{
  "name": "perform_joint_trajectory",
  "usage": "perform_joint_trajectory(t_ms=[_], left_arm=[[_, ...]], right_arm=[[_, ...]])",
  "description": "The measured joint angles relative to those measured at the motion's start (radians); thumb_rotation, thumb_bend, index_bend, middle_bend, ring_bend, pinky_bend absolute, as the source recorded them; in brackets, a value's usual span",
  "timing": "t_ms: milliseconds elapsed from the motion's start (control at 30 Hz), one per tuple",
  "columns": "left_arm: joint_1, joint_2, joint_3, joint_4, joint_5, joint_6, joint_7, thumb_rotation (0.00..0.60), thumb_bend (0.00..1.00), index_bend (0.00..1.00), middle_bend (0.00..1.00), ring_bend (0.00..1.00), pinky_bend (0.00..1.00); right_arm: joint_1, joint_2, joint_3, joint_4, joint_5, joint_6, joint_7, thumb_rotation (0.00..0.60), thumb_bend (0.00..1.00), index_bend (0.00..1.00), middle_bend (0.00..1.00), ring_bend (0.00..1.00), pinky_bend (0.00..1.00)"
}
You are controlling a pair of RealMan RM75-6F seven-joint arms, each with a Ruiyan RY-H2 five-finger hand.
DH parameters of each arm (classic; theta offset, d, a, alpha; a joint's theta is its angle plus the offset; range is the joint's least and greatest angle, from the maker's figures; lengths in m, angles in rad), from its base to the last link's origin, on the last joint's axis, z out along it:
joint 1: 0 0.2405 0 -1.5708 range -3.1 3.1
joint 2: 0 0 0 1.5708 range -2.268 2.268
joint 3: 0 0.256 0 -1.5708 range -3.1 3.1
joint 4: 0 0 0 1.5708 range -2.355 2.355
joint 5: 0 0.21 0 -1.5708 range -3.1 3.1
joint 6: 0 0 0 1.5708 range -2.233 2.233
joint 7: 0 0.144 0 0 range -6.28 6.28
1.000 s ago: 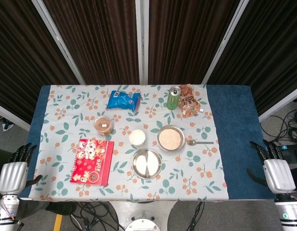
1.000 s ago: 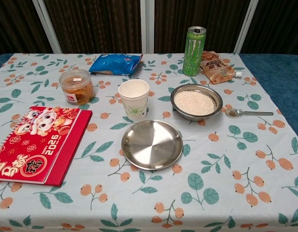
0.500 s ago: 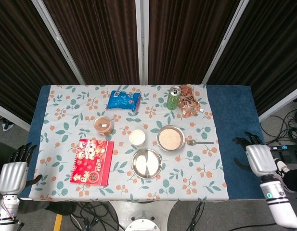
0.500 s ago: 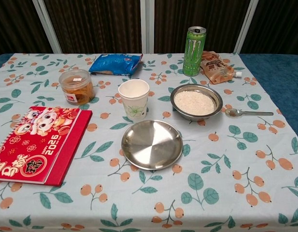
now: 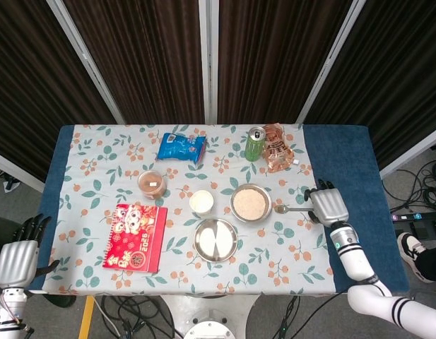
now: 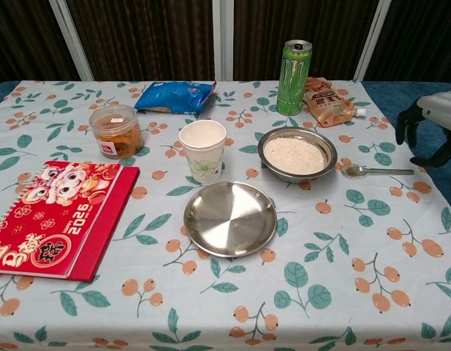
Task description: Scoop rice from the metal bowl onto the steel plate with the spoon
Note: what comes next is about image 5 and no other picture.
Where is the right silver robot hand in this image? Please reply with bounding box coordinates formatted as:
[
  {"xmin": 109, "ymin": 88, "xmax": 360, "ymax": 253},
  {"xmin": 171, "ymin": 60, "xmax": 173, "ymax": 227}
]
[{"xmin": 304, "ymin": 179, "xmax": 350, "ymax": 227}]

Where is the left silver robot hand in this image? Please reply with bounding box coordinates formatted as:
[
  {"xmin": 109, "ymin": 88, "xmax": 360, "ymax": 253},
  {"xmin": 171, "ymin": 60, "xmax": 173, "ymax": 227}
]
[{"xmin": 0, "ymin": 213, "xmax": 61, "ymax": 290}]

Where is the metal spoon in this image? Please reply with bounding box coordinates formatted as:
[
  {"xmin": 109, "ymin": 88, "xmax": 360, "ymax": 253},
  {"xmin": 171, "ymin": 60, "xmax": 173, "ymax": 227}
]
[{"xmin": 273, "ymin": 203, "xmax": 316, "ymax": 215}]

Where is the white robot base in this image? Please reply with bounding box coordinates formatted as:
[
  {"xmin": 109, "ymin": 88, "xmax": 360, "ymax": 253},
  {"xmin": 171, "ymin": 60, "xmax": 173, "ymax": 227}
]
[{"xmin": 160, "ymin": 293, "xmax": 261, "ymax": 339}]

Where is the steel bowl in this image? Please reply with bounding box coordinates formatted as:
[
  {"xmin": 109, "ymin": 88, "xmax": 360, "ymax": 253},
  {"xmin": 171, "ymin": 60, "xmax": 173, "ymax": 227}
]
[{"xmin": 230, "ymin": 183, "xmax": 273, "ymax": 223}]

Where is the round steel plate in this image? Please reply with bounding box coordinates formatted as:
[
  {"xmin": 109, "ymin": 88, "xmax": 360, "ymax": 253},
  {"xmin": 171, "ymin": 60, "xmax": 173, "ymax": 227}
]
[{"xmin": 193, "ymin": 218, "xmax": 239, "ymax": 263}]

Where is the white paper cup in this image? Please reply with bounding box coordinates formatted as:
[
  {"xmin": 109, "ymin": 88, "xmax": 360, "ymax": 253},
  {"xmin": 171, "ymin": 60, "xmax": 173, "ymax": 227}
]
[{"xmin": 188, "ymin": 189, "xmax": 215, "ymax": 215}]

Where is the blue table cover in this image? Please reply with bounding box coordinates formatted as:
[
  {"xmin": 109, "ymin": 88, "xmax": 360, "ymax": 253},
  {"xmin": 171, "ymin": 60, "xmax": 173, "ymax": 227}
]
[{"xmin": 28, "ymin": 124, "xmax": 409, "ymax": 294}]

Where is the orange snack bag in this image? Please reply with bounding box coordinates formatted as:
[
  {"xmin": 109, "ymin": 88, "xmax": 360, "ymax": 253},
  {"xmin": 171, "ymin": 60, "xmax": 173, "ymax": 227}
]
[{"xmin": 261, "ymin": 122, "xmax": 295, "ymax": 174}]

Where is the black and white shoe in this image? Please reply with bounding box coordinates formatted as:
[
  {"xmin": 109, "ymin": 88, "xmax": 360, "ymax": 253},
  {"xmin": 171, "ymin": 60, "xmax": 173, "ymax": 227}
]
[{"xmin": 396, "ymin": 232, "xmax": 434, "ymax": 283}]

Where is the green energy drink can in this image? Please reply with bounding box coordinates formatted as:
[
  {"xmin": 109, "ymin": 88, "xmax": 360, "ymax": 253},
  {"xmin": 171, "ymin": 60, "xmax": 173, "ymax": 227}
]
[{"xmin": 244, "ymin": 126, "xmax": 267, "ymax": 162}]

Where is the black trouser leg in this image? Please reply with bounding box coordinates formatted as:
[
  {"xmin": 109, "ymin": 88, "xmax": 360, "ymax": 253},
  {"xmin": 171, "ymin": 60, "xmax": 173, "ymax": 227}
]
[{"xmin": 415, "ymin": 243, "xmax": 436, "ymax": 282}]

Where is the red 2026 calendar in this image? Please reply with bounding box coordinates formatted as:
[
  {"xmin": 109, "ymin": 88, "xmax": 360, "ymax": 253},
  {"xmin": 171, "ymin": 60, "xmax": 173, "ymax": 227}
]
[{"xmin": 102, "ymin": 203, "xmax": 168, "ymax": 273}]

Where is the floral tablecloth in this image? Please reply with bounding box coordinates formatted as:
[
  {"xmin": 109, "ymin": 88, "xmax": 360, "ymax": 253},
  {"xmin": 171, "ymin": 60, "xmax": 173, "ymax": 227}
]
[{"xmin": 40, "ymin": 123, "xmax": 337, "ymax": 296}]

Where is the clear plastic jar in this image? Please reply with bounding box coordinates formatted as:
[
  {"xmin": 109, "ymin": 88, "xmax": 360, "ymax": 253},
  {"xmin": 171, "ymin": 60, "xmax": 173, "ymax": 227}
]
[{"xmin": 137, "ymin": 169, "xmax": 167, "ymax": 201}]

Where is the blue snack bag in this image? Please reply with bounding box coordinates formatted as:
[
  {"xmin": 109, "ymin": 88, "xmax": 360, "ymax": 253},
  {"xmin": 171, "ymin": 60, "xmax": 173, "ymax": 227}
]
[{"xmin": 155, "ymin": 132, "xmax": 208, "ymax": 165}]

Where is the dark folding partition screen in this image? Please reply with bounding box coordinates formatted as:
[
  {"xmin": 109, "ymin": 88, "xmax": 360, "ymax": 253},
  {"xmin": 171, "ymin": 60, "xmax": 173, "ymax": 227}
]
[{"xmin": 0, "ymin": 0, "xmax": 436, "ymax": 194}]

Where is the black floor cable bundle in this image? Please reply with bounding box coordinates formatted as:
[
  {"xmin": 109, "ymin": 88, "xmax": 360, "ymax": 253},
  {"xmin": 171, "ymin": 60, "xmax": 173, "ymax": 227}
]
[
  {"xmin": 383, "ymin": 144, "xmax": 436, "ymax": 213},
  {"xmin": 97, "ymin": 295, "xmax": 176, "ymax": 339}
]

